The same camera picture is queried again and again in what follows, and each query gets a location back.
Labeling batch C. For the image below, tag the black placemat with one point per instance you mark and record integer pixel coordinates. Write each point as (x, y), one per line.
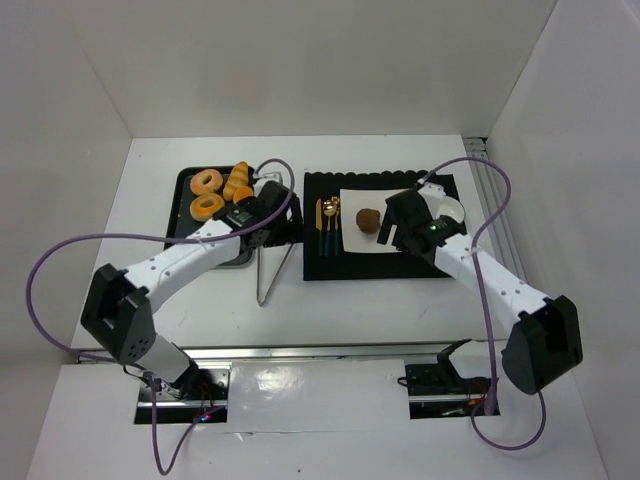
(356, 266)

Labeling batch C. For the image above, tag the aluminium rail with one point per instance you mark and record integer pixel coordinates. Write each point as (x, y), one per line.
(491, 190)
(317, 352)

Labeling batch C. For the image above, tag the gold knife dark handle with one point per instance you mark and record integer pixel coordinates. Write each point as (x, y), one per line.
(319, 225)

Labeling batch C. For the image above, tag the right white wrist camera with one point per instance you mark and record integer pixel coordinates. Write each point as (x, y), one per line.
(432, 194)

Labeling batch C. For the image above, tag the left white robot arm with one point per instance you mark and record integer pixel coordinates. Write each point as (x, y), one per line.
(120, 304)

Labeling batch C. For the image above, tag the white cup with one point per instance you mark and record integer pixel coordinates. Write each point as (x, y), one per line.
(451, 208)

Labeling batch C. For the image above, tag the aluminium rail right side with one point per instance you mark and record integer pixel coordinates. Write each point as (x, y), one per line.
(491, 190)

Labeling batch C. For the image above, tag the gold fork dark handle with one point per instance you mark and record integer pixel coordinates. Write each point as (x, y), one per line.
(337, 229)

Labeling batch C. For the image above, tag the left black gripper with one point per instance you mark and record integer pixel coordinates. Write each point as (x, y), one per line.
(279, 231)

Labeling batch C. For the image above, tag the aluminium rail front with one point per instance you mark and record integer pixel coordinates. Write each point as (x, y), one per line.
(317, 352)

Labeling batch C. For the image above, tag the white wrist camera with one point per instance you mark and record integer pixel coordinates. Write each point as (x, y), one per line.
(263, 178)
(432, 194)

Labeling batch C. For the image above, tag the glazed donut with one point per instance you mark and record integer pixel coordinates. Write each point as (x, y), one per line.
(206, 181)
(203, 207)

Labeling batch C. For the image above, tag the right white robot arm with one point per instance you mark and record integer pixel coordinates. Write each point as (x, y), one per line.
(544, 340)

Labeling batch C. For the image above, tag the metal tongs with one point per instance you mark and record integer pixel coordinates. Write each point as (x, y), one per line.
(268, 276)

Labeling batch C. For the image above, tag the upper glazed donut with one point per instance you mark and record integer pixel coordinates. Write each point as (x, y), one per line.
(206, 181)

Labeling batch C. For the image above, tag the brown chocolate bread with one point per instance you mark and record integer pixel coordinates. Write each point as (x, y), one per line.
(368, 220)

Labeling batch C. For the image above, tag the lower glazed donut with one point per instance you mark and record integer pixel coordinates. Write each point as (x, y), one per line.
(203, 207)

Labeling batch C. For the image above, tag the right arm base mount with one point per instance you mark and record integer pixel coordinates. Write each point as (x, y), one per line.
(436, 390)

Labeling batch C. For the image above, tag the long bread loaf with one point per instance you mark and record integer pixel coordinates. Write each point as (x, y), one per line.
(238, 177)

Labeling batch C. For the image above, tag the white square plate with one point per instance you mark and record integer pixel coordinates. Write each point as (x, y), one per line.
(353, 239)

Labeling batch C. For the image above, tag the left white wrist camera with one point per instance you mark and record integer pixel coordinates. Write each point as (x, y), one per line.
(263, 178)

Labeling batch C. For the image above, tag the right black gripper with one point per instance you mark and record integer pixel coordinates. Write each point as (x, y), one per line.
(395, 220)

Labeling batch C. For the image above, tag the round orange bun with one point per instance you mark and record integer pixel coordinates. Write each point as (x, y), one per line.
(242, 193)

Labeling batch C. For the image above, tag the gold spoon dark handle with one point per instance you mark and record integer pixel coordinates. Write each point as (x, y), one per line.
(329, 210)

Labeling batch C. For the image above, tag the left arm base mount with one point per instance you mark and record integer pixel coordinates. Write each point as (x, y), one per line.
(206, 400)

